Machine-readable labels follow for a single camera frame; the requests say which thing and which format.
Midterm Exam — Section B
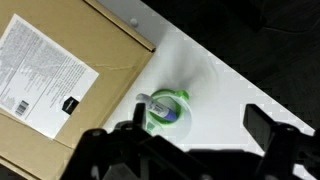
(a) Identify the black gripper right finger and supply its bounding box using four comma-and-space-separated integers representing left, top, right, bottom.
242, 103, 320, 180

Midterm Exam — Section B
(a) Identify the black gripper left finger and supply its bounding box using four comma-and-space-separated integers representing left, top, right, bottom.
61, 102, 161, 180

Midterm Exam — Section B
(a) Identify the grey marker with blue band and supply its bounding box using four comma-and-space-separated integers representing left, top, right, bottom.
135, 92, 178, 124

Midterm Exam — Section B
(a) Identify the clear cup with green rim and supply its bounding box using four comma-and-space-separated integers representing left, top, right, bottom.
144, 88, 194, 142

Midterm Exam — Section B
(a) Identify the brown cardboard box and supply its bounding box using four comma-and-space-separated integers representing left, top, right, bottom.
0, 0, 157, 180

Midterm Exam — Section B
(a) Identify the white table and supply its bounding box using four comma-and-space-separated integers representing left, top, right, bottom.
96, 0, 316, 180

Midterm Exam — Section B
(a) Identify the white printed paper label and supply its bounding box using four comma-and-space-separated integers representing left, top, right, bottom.
0, 13, 100, 140

